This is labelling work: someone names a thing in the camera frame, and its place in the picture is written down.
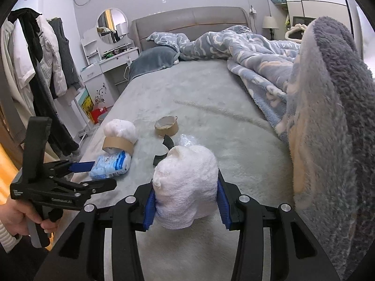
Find blue cloud-patterned blanket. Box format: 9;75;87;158
146;16;368;281

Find squashed brown tape roll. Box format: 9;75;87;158
154;115;179;137

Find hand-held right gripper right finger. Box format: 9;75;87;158
216;170;342;281

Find grey-blue pillow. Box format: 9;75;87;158
128;46;180;82

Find white clothes rack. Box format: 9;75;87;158
70;94;95;141

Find white hanging coat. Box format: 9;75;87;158
37;16;68;96

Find white vanity dresser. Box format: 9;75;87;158
80;28;140;106

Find bed with grey sheet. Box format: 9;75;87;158
53;59;296;281

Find clear plastic wrap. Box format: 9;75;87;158
175;134;200;149

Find brown cardboard tape roll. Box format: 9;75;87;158
102;136;134;155

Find black torn tape core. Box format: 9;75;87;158
153;135;175;166

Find person's left hand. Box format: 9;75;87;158
0;200;59;242

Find round vanity mirror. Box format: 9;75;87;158
97;9;129;45

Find black hanging trousers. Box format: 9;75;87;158
29;64;80;156

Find blue white tissue packet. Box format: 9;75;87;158
89;151;131;180

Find bedside table lamp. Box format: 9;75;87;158
262;16;279;40

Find white towel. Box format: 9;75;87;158
152;145;219;230
104;118;138;145

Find white plush pet bed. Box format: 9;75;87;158
285;23;308;40

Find grey padded headboard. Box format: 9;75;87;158
131;7;253;62

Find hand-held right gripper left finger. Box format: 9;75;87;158
34;181;159;281

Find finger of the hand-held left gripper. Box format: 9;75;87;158
44;159;96;180
56;177;118;201

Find black hanging garment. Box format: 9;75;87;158
8;8;44;65

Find yellow framed picture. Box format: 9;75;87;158
79;89;95;121

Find red box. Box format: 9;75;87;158
91;108;108;124

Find white hanging shirt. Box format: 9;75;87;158
0;20;36;118

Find person's left forearm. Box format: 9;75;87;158
0;222;21;254

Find grey knitted vest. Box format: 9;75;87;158
48;18;83;92

